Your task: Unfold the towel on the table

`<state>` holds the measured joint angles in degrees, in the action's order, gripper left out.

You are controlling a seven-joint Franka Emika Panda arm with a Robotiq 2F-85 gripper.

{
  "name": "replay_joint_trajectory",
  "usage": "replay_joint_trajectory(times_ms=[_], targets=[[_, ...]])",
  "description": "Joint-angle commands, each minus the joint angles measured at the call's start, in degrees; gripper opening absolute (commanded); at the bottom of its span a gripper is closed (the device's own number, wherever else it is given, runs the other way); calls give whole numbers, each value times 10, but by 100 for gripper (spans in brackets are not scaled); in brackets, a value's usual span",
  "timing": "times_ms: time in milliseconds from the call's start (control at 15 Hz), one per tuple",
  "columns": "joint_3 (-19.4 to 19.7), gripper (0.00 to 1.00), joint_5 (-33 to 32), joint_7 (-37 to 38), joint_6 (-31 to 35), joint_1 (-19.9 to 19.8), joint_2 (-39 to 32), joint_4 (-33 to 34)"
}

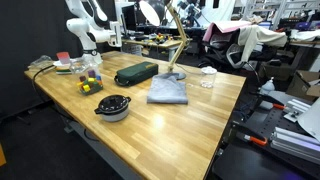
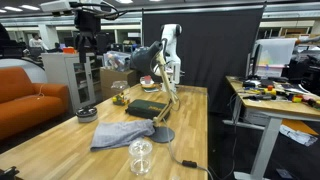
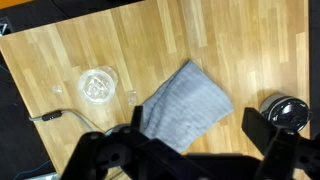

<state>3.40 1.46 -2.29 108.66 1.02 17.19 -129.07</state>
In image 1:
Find orange handled clamp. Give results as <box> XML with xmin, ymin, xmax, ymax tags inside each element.
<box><xmin>234</xmin><ymin>129</ymin><xmax>269</xmax><ymax>148</ymax></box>

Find clear plastic jar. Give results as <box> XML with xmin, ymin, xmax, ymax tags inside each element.
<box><xmin>199</xmin><ymin>65</ymin><xmax>218</xmax><ymax>89</ymax></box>

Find green zip case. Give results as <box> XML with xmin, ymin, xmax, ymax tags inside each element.
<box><xmin>114</xmin><ymin>60</ymin><xmax>160</xmax><ymax>88</ymax></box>

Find stack of plates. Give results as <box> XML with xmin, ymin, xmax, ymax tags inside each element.
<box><xmin>53</xmin><ymin>59</ymin><xmax>73</xmax><ymax>75</ymax></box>

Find orange handled tool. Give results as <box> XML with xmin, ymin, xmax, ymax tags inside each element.
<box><xmin>253</xmin><ymin>93</ymin><xmax>287</xmax><ymax>111</ymax></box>

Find black backdrop curtain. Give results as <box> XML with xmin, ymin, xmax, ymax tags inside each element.
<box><xmin>0</xmin><ymin>0</ymin><xmax>118</xmax><ymax>118</ymax></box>

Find black table cable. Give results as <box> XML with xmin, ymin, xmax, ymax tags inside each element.
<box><xmin>31</xmin><ymin>64</ymin><xmax>73</xmax><ymax>123</ymax></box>

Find aluminium extrusion bar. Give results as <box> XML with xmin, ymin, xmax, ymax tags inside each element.
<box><xmin>269</xmin><ymin>139</ymin><xmax>320</xmax><ymax>165</ymax></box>
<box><xmin>271</xmin><ymin>126</ymin><xmax>320</xmax><ymax>147</ymax></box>

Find white sheet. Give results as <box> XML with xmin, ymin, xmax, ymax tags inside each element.
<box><xmin>297</xmin><ymin>98</ymin><xmax>320</xmax><ymax>143</ymax></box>

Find grey striped towel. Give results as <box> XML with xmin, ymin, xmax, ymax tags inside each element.
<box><xmin>146</xmin><ymin>72</ymin><xmax>189</xmax><ymax>105</ymax></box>

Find short aluminium profile piece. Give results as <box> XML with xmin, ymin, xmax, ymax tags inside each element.
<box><xmin>283</xmin><ymin>98</ymin><xmax>313</xmax><ymax>123</ymax></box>

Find grey table frame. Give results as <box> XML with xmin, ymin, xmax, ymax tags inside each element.
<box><xmin>54</xmin><ymin>103</ymin><xmax>144</xmax><ymax>180</ymax></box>

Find crumpled clear plastic bag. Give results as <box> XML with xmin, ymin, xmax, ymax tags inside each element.
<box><xmin>28</xmin><ymin>54</ymin><xmax>54</xmax><ymax>70</ymax></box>

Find wooden desk with grey legs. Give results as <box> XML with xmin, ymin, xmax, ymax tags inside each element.
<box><xmin>121</xmin><ymin>35</ymin><xmax>193</xmax><ymax>62</ymax></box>

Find pink cloth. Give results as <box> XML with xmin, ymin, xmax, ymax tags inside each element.
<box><xmin>202</xmin><ymin>20</ymin><xmax>253</xmax><ymax>43</ymax></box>

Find black office chair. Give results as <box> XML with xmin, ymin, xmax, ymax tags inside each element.
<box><xmin>199</xmin><ymin>28</ymin><xmax>264</xmax><ymax>73</ymax></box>

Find white pot with black lid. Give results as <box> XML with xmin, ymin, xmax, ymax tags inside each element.
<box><xmin>94</xmin><ymin>94</ymin><xmax>132</xmax><ymax>123</ymax></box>

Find black computer monitor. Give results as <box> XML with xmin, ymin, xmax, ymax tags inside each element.
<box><xmin>121</xmin><ymin>3</ymin><xmax>138</xmax><ymax>33</ymax></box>

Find plastic container with items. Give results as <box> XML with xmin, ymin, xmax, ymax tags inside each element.
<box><xmin>68</xmin><ymin>57</ymin><xmax>91</xmax><ymax>75</ymax></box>

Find red translucent card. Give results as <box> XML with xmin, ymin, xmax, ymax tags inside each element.
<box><xmin>55</xmin><ymin>51</ymin><xmax>72</xmax><ymax>66</ymax></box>

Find cream garment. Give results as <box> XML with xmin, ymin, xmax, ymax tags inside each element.
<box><xmin>237</xmin><ymin>24</ymin><xmax>288</xmax><ymax>63</ymax></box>

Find black perforated workbench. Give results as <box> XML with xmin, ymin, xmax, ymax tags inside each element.
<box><xmin>212</xmin><ymin>106</ymin><xmax>320</xmax><ymax>180</ymax></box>

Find metal shelving rack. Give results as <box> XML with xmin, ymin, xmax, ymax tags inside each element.
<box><xmin>241</xmin><ymin>0</ymin><xmax>320</xmax><ymax>31</ymax></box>

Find colourful toys on desk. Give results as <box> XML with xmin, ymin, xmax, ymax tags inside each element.
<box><xmin>154</xmin><ymin>32</ymin><xmax>168</xmax><ymax>45</ymax></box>

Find white spray bottle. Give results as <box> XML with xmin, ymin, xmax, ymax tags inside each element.
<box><xmin>259</xmin><ymin>76</ymin><xmax>277</xmax><ymax>96</ymax></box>

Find brown cardboard box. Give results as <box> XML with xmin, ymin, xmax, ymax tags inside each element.
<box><xmin>286</xmin><ymin>69</ymin><xmax>320</xmax><ymax>103</ymax></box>

